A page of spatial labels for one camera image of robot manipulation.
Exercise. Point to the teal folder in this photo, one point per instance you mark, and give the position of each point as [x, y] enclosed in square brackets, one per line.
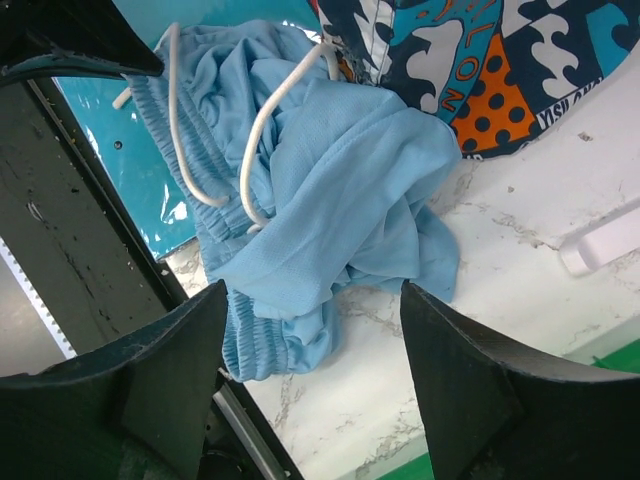
[120, 140]

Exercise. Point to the light blue shorts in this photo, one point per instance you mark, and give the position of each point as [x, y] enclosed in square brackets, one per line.
[301, 185]

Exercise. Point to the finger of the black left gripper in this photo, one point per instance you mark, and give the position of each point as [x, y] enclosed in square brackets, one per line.
[70, 39]

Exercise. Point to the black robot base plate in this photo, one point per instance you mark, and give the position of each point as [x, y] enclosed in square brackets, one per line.
[62, 221]

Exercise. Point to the white metal clothes rack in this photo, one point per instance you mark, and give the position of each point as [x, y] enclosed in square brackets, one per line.
[592, 247]

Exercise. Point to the light blue cable duct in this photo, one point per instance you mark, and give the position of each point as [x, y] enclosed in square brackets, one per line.
[37, 303]

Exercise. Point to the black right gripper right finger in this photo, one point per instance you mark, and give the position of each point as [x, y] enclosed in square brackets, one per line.
[495, 408]

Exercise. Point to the green plastic bin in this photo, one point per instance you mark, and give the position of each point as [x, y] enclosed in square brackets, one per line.
[624, 358]

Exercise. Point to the colourful cartoon print shorts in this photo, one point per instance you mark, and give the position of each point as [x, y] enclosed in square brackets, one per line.
[498, 72]

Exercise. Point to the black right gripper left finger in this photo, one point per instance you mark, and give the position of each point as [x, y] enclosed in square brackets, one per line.
[135, 408]

